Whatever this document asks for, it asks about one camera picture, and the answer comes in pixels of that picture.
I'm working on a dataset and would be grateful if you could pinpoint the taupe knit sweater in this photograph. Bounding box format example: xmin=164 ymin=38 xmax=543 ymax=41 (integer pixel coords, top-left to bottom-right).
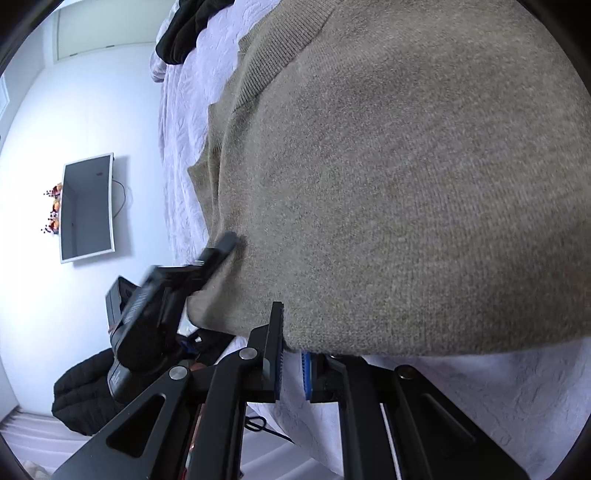
xmin=187 ymin=1 xmax=590 ymax=355

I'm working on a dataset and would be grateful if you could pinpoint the black jacket on floor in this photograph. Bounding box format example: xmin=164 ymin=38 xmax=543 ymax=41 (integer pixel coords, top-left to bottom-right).
xmin=51 ymin=349 xmax=129 ymax=436

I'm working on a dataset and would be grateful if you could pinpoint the lavender embossed bedspread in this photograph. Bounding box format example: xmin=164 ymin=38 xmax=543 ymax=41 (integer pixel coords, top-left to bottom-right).
xmin=150 ymin=1 xmax=590 ymax=479

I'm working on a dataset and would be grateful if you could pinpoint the black garment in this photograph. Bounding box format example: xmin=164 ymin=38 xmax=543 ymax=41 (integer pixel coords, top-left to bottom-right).
xmin=155 ymin=0 xmax=235 ymax=65

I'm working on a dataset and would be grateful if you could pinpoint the wall mounted television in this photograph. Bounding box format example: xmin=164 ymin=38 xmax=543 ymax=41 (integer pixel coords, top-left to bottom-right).
xmin=59 ymin=153 xmax=115 ymax=264

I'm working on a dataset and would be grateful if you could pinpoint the red flower wall decoration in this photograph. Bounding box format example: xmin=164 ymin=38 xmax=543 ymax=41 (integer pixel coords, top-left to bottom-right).
xmin=41 ymin=183 xmax=63 ymax=235

